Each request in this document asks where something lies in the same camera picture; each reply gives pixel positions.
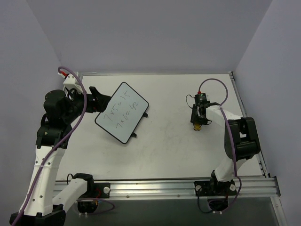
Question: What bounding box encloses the yellow whiteboard eraser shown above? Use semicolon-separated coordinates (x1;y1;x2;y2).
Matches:
193;123;202;131

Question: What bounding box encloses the small black-framed whiteboard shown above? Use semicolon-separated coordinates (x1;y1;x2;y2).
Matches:
95;82;149;144

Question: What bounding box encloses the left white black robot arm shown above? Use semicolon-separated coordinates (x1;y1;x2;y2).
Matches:
9;86;111;226

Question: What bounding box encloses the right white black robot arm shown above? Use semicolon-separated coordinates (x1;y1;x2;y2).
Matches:
190;91;261;194

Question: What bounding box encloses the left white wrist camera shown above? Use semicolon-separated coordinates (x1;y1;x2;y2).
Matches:
58;73;81;90

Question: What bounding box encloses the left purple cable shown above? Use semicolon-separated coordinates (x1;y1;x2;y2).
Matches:
9;66;88;226

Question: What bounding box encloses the aluminium right side rail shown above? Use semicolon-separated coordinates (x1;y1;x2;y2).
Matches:
229;72;270;178

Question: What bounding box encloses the aluminium rail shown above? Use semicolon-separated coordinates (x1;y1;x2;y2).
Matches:
229;72;270;178
95;177;280;201

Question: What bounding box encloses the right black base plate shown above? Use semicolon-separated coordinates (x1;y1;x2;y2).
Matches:
194;180;237;197

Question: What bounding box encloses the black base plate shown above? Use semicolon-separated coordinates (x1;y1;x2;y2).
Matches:
92;182;111;199
194;180;237;197

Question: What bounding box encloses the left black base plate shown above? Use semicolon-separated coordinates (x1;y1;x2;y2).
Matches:
92;182;111;199

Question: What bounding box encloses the aluminium front rail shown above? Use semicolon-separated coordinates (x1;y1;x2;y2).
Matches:
95;177;280;201

